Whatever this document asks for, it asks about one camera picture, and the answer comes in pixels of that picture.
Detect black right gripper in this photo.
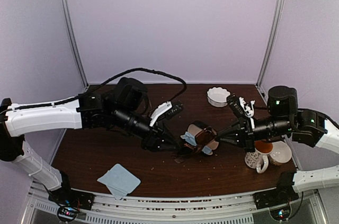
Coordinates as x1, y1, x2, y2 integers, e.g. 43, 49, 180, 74
215, 116, 293, 154

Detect aluminium corner post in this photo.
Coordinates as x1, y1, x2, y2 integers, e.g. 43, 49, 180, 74
61, 0, 89, 88
256, 0, 285, 89

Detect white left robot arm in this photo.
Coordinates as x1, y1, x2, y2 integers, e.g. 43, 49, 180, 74
1, 77, 183, 205

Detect aluminium right corner post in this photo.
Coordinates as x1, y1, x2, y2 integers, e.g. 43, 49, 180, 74
256, 0, 285, 89

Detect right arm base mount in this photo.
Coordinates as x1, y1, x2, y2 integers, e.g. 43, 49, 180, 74
253, 171, 304, 223

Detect black glasses case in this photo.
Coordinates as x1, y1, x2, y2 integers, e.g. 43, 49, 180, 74
180, 120, 219, 156

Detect white cream bowl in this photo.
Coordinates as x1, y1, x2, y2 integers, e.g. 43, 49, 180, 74
269, 141, 292, 166

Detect aluminium front frame rail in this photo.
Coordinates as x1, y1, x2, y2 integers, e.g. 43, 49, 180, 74
19, 181, 329, 223

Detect white patterned mug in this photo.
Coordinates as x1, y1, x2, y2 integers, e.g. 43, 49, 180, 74
244, 140, 273, 174

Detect aluminium left corner post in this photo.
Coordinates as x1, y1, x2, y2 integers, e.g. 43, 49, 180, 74
61, 0, 89, 88

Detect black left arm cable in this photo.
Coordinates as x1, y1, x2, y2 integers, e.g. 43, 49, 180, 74
0, 67, 188, 116

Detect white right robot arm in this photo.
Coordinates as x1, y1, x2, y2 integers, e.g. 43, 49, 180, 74
216, 85, 338, 204

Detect white scalloped ceramic dish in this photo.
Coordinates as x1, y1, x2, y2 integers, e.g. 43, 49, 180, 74
207, 87, 230, 107

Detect dark brown sunglasses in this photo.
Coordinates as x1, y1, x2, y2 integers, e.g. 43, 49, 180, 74
173, 127, 216, 164

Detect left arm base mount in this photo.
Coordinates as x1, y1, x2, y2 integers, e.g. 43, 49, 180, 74
46, 171, 95, 223

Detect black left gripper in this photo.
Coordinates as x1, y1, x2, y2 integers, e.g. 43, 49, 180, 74
113, 105, 182, 153

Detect light blue cloth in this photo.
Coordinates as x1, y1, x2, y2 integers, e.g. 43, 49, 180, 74
180, 132, 213, 155
97, 164, 141, 200

